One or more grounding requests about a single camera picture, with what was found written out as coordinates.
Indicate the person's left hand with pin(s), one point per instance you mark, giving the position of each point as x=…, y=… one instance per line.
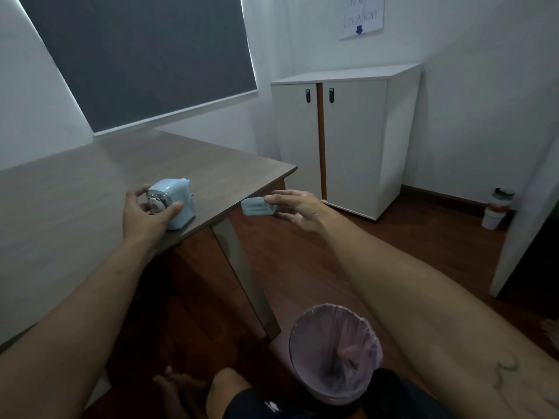
x=139, y=222

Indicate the person's right hand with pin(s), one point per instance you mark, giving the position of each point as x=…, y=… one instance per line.
x=305, y=211

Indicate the person's left thumb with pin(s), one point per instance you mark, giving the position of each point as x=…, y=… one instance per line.
x=170, y=212

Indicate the person's right thumb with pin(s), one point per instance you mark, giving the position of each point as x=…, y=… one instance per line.
x=286, y=215

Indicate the light blue pencil sharpener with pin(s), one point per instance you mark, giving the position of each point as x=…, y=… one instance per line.
x=177, y=202

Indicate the light blue sharpener shavings tray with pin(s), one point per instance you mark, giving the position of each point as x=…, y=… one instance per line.
x=256, y=207

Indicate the person's left forearm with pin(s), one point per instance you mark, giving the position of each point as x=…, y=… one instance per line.
x=65, y=340

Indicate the person's right forearm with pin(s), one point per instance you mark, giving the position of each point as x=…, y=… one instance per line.
x=436, y=309

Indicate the wooden desk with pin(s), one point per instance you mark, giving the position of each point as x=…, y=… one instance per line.
x=109, y=205

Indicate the white two-door cabinet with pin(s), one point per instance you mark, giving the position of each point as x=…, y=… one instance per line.
x=353, y=139

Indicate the bin with pink liner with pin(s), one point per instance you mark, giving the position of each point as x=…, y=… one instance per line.
x=334, y=351

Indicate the grey roller window blind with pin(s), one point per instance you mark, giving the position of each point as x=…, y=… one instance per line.
x=144, y=56

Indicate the person's legs in black shorts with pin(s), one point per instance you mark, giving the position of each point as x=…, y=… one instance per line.
x=279, y=397

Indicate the white tumbler with dark lid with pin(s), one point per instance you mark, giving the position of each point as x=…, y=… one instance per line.
x=495, y=209

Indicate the white door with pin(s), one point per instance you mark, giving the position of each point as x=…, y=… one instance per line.
x=526, y=222

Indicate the white paper wall sign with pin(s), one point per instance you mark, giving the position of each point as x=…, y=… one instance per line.
x=361, y=15

